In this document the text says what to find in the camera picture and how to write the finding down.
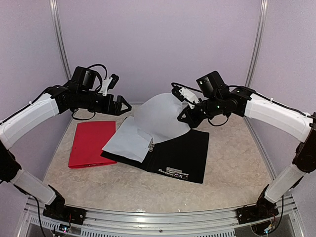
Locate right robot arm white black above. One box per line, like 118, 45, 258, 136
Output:
171, 71, 316, 219

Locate aluminium frame post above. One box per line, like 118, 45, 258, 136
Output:
245, 0, 269, 87
49, 0, 71, 80

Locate black clip file folder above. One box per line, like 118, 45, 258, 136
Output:
101, 129, 209, 184

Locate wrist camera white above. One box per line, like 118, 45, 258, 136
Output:
99, 74, 119, 97
171, 82, 202, 109

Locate aluminium frame post left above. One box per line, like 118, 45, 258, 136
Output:
49, 0, 71, 80

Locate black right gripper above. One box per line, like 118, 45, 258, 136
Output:
178, 95, 223, 128

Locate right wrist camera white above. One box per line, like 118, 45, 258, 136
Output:
171, 82, 202, 109

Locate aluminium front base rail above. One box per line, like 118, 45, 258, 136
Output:
14, 194, 305, 237

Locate aluminium frame rail back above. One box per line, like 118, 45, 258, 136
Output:
123, 101, 242, 107

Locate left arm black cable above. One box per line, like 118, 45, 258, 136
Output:
87, 64, 109, 92

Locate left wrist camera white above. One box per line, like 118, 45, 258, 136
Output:
99, 74, 119, 97

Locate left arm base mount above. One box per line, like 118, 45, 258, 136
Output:
43, 202, 87, 225

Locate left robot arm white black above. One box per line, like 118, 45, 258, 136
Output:
0, 65, 132, 220

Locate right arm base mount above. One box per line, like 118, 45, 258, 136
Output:
236, 204, 279, 225

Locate red clip file folder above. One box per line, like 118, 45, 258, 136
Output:
68, 121, 116, 169

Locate aluminium frame post right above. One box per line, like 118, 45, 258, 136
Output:
245, 0, 269, 87

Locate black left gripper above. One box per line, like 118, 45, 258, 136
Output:
78, 89, 131, 116

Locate white paper sheet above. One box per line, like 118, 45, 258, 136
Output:
133, 93, 190, 143

